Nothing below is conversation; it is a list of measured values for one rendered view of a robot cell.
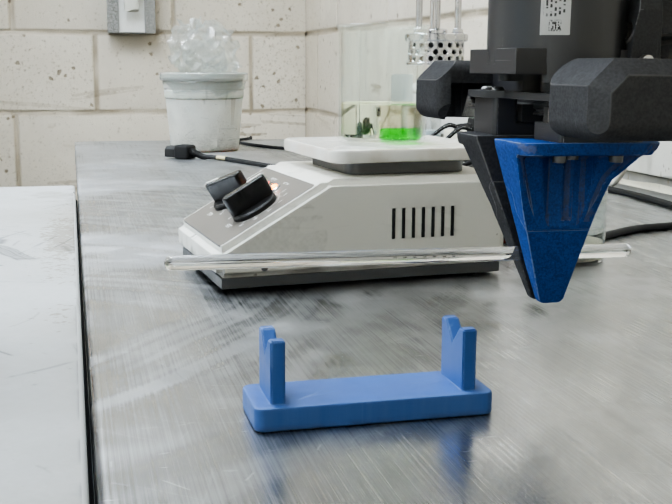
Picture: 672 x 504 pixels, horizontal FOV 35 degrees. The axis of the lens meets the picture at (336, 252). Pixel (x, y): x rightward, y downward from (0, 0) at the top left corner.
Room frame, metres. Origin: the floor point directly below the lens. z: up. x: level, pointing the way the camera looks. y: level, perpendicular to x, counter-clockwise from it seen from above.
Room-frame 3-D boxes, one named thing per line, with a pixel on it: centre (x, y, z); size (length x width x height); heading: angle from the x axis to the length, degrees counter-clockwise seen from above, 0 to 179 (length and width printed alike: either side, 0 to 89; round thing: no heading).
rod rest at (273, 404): (0.42, -0.01, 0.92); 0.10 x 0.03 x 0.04; 104
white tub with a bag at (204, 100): (1.73, 0.22, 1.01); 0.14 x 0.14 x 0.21
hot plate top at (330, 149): (0.74, -0.03, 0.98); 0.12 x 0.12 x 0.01; 19
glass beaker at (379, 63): (0.72, -0.03, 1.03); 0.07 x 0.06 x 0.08; 11
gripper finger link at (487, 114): (0.43, -0.09, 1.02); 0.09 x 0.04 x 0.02; 14
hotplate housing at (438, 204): (0.73, -0.01, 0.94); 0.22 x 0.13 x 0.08; 109
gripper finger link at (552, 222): (0.42, -0.09, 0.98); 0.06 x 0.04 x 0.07; 104
